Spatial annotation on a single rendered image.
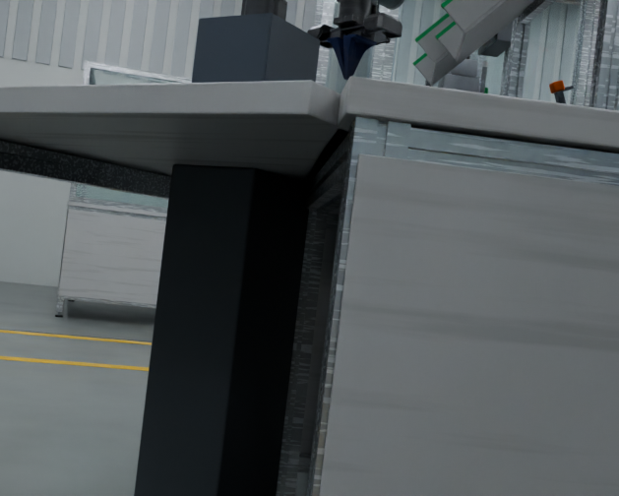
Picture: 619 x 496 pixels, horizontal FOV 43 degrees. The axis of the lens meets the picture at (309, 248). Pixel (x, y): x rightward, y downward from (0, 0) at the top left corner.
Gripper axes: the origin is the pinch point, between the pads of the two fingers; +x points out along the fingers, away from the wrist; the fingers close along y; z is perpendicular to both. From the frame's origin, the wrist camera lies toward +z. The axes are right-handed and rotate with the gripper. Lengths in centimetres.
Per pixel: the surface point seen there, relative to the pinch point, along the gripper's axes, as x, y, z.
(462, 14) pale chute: 6, -44, -25
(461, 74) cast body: 0.8, -15.0, 12.6
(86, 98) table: 22, -26, -61
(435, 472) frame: 51, -62, -45
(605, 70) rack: 11, -57, -17
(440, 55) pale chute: 6.5, -32.7, -14.7
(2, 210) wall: 26, 784, 240
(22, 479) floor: 106, 109, -2
